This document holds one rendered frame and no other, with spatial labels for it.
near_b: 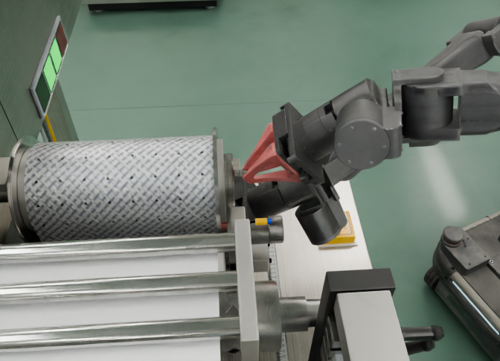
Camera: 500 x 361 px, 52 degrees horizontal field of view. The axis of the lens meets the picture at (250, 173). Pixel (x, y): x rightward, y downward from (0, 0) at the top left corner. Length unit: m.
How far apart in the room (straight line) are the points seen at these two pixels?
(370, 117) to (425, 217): 1.86
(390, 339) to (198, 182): 0.35
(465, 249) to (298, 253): 1.00
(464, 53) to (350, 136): 0.47
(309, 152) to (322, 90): 2.31
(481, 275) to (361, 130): 1.48
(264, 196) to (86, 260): 0.44
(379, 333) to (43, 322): 0.24
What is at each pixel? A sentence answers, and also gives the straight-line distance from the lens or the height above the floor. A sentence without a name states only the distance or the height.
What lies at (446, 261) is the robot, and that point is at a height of 0.24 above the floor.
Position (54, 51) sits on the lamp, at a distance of 1.11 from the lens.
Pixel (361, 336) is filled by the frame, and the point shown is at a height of 1.44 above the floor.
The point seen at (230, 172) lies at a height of 1.28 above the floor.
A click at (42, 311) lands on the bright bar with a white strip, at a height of 1.44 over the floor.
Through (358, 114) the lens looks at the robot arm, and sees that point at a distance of 0.54.
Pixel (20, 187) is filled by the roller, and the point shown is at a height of 1.29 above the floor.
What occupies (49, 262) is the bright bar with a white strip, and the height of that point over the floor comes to 1.44.
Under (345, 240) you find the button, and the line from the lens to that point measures 1.07.
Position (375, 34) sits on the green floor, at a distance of 3.46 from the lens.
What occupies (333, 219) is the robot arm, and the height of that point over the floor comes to 1.12.
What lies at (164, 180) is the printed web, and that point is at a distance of 0.65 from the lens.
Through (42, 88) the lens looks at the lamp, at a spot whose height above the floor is 1.19.
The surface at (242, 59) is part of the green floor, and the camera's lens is 3.14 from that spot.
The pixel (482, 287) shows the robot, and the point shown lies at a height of 0.24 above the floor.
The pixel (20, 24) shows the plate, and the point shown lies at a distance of 0.98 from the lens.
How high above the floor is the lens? 1.77
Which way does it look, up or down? 47 degrees down
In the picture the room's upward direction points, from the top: straight up
